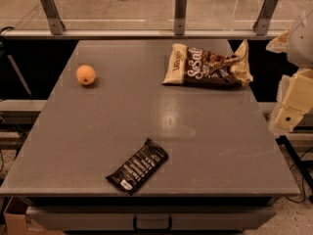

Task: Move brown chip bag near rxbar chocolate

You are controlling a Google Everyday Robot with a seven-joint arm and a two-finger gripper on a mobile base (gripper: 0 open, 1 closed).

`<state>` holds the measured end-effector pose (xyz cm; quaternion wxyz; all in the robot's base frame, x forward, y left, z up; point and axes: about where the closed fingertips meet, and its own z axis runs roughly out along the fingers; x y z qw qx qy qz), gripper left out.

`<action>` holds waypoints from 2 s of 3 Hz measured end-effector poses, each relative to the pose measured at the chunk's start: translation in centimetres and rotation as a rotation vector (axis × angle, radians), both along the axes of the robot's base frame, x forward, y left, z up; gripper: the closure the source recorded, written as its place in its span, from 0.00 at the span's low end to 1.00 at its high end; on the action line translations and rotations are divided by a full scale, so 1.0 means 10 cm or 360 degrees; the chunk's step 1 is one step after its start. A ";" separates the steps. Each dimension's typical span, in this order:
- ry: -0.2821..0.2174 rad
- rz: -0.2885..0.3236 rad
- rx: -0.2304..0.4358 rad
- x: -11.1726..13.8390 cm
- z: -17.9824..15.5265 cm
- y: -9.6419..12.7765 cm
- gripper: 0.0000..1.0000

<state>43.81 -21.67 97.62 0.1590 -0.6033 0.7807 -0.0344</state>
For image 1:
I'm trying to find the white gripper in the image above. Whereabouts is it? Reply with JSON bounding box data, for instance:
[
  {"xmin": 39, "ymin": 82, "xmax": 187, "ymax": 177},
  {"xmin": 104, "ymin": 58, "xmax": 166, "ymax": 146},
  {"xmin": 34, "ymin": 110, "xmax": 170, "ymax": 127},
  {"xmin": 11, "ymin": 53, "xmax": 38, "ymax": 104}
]
[{"xmin": 266, "ymin": 28, "xmax": 313, "ymax": 133}]

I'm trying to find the brown chip bag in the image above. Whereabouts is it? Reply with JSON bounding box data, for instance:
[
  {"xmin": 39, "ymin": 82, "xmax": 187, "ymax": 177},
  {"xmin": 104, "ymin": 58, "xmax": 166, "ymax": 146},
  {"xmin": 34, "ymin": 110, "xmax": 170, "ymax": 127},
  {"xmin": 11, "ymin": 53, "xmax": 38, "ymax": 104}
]
[{"xmin": 163, "ymin": 40, "xmax": 253, "ymax": 88}]

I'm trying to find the black rxbar chocolate bar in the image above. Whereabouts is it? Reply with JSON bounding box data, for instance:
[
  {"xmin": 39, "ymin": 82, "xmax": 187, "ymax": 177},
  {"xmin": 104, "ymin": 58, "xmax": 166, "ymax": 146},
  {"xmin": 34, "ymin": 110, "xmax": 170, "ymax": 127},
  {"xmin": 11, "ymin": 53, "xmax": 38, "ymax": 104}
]
[{"xmin": 106, "ymin": 138, "xmax": 168, "ymax": 195}]

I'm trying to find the black stand leg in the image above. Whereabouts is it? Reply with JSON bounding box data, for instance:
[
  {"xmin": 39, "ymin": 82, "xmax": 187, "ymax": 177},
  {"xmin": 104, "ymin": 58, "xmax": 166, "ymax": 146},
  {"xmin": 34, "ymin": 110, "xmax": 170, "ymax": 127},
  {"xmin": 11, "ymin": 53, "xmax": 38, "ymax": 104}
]
[{"xmin": 276, "ymin": 135, "xmax": 313, "ymax": 203}]

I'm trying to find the orange fruit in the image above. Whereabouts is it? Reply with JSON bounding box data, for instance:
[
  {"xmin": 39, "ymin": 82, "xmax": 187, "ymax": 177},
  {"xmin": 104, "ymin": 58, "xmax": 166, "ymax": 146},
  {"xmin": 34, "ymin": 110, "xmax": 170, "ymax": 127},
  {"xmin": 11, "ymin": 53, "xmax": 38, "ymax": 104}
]
[{"xmin": 76, "ymin": 65, "xmax": 96, "ymax": 86}]

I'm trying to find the grey table drawer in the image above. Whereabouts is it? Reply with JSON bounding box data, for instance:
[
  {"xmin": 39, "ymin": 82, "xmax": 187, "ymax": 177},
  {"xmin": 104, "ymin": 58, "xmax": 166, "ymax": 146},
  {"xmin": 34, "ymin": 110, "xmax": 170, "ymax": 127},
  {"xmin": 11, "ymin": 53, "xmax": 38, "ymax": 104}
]
[{"xmin": 26, "ymin": 206, "xmax": 276, "ymax": 232}]

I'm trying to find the cardboard box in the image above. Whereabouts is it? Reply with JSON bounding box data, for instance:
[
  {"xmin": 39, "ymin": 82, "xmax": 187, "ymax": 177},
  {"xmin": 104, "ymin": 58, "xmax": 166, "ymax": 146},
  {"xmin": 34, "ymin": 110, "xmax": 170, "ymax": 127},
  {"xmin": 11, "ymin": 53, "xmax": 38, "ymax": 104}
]
[{"xmin": 4, "ymin": 198, "xmax": 64, "ymax": 235}]

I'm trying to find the right metal rail bracket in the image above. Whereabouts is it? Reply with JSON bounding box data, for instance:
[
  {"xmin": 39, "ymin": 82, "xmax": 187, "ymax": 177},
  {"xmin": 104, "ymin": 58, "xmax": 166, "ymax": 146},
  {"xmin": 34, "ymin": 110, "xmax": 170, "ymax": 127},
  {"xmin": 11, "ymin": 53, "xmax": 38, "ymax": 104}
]
[{"xmin": 252, "ymin": 0, "xmax": 279, "ymax": 35}]

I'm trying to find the metal rail bracket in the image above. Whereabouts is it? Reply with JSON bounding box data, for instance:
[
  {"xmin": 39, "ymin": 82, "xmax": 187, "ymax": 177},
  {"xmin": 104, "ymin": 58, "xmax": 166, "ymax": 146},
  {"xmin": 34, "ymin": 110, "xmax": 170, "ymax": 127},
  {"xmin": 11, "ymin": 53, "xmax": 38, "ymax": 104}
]
[
  {"xmin": 252, "ymin": 0, "xmax": 279, "ymax": 35},
  {"xmin": 174, "ymin": 0, "xmax": 187, "ymax": 35},
  {"xmin": 40, "ymin": 0, "xmax": 65, "ymax": 35}
]

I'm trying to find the middle metal rail bracket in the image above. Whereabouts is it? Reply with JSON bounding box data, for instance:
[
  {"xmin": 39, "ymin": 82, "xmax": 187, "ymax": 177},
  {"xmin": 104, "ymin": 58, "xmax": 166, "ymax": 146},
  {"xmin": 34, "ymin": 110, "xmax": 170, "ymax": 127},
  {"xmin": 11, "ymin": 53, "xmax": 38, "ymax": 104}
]
[{"xmin": 174, "ymin": 0, "xmax": 187, "ymax": 35}]

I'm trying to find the black drawer handle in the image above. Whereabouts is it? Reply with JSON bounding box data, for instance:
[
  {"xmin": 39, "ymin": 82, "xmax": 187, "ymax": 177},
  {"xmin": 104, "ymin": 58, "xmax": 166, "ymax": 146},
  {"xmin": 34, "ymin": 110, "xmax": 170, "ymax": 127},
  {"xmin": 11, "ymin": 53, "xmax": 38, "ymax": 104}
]
[{"xmin": 132, "ymin": 213, "xmax": 172, "ymax": 232}]

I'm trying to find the left metal rail bracket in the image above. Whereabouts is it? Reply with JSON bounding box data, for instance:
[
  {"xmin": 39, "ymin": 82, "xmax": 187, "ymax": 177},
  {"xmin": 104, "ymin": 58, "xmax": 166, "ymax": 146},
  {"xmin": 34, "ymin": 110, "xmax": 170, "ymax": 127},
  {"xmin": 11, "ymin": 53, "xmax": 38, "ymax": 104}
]
[{"xmin": 40, "ymin": 0, "xmax": 65, "ymax": 35}]

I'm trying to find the metal guard rail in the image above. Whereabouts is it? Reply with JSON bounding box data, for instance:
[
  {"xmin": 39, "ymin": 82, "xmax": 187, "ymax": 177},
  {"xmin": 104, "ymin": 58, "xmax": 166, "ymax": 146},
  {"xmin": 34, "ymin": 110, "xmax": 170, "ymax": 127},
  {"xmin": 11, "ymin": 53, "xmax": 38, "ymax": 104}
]
[{"xmin": 1, "ymin": 29, "xmax": 283, "ymax": 39}]

